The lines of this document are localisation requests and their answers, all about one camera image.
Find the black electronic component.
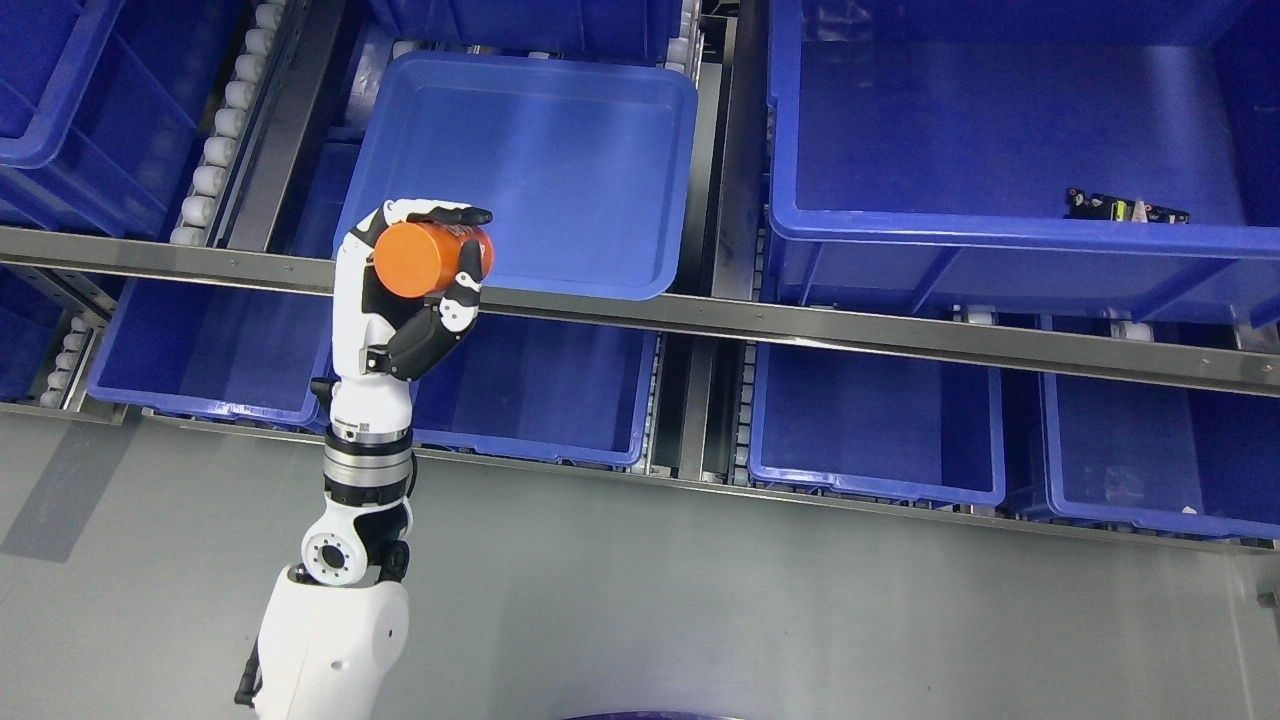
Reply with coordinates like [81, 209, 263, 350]
[1064, 187, 1190, 224]

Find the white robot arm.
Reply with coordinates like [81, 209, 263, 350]
[234, 374, 417, 719]

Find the blue bin lower left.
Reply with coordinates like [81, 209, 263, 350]
[88, 279, 332, 428]

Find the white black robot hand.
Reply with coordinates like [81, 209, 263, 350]
[332, 199, 493, 383]

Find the blue bin lower middle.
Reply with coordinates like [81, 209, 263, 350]
[411, 314, 659, 468]

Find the blue bin lower right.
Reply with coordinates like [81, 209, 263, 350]
[746, 345, 1007, 507]

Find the white roller track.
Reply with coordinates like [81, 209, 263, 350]
[166, 1, 294, 247]

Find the shallow blue tray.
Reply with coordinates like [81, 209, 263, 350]
[332, 50, 698, 301]

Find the large blue bin right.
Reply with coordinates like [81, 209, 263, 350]
[765, 1, 1279, 327]

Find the blue bin far right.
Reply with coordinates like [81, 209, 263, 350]
[1006, 373, 1279, 541]

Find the blue bin upper left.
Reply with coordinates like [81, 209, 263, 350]
[1, 1, 251, 240]

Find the orange cylindrical capacitor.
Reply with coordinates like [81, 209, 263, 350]
[372, 222, 494, 299]

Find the blue bin top centre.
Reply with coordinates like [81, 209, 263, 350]
[369, 1, 686, 63]

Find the steel shelf rail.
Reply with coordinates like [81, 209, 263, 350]
[1, 227, 1279, 397]

